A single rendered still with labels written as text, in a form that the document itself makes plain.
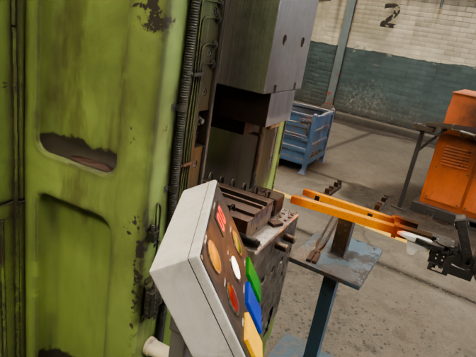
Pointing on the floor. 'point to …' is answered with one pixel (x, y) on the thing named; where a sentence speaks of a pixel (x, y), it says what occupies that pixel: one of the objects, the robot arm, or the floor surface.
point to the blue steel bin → (307, 134)
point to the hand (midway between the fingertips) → (403, 230)
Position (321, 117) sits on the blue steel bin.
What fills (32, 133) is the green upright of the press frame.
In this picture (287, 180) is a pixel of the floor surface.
